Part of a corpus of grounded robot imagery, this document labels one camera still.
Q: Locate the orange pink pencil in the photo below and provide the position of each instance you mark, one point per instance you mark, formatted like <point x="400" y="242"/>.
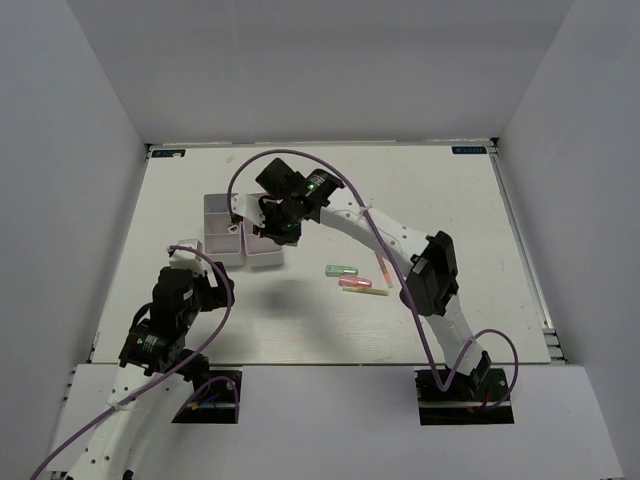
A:
<point x="385" y="271"/>

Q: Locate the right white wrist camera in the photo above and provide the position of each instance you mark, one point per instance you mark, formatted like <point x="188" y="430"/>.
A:
<point x="246" y="208"/>

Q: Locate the blue table label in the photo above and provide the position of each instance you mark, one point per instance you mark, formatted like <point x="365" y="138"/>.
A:
<point x="168" y="153"/>
<point x="468" y="150"/>

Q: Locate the right white organizer bin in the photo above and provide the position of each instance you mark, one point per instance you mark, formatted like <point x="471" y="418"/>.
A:
<point x="261" y="253"/>

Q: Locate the left blue table label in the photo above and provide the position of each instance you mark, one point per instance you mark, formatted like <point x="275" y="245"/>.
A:
<point x="168" y="153"/>

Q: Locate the right blue table label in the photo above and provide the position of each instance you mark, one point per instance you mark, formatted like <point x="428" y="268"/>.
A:
<point x="468" y="150"/>

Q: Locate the left white organizer bin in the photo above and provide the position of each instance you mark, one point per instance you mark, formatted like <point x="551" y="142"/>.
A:
<point x="219" y="244"/>

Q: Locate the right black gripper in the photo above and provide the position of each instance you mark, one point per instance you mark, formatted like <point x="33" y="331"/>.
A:
<point x="291" y="238"/>

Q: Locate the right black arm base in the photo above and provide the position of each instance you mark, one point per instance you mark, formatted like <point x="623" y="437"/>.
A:
<point x="459" y="406"/>

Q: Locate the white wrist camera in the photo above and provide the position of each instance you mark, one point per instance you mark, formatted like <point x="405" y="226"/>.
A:
<point x="187" y="260"/>
<point x="246" y="208"/>

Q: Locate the grey eraser block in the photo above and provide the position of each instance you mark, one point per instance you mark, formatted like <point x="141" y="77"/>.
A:
<point x="258" y="231"/>

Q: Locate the pink correction tape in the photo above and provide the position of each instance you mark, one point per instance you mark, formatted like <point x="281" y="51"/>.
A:
<point x="354" y="282"/>

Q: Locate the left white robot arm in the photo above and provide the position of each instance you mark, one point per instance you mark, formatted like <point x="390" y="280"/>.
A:
<point x="157" y="375"/>

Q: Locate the yellow flat stick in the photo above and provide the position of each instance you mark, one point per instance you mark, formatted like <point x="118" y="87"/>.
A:
<point x="367" y="291"/>

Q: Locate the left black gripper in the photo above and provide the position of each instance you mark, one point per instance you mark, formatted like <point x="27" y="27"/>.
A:
<point x="217" y="295"/>

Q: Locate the white organizer bin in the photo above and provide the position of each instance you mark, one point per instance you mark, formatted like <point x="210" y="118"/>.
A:
<point x="261" y="253"/>
<point x="219" y="244"/>

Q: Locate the green correction tape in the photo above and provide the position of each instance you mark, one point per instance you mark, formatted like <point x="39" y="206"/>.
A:
<point x="340" y="270"/>

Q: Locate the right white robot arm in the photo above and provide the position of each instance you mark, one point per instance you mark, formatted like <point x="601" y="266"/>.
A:
<point x="426" y="265"/>

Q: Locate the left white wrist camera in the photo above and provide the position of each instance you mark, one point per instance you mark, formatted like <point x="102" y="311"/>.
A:
<point x="187" y="260"/>

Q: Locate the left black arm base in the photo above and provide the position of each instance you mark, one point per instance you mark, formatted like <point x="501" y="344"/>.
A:
<point x="215" y="400"/>

